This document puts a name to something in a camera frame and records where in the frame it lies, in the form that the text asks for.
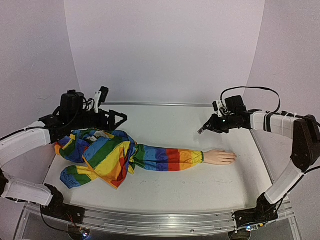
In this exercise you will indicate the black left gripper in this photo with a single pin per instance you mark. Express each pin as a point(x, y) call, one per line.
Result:
point(112, 126)

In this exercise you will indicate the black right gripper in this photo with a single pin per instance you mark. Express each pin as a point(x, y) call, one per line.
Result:
point(215, 123)

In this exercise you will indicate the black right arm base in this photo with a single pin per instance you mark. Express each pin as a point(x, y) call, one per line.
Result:
point(263, 213)

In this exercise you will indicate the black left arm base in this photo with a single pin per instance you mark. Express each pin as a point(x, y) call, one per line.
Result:
point(59, 210)

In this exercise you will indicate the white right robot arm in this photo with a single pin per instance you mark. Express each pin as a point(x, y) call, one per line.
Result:
point(303, 132)

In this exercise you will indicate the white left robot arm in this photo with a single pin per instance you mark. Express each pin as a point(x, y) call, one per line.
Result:
point(41, 133)

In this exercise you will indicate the mannequin hand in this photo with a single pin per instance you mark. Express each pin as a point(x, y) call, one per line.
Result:
point(219, 157)

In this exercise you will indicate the rainbow striped jacket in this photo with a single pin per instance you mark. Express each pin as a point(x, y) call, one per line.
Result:
point(112, 155)

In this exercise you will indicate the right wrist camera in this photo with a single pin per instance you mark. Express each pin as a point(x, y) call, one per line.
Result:
point(220, 109)

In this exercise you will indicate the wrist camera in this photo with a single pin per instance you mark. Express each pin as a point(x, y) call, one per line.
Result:
point(220, 109)
point(100, 97)

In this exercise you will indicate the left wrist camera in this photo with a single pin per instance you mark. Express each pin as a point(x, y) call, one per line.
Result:
point(100, 97)

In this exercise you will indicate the aluminium front rail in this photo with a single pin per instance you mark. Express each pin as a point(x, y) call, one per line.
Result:
point(167, 224)

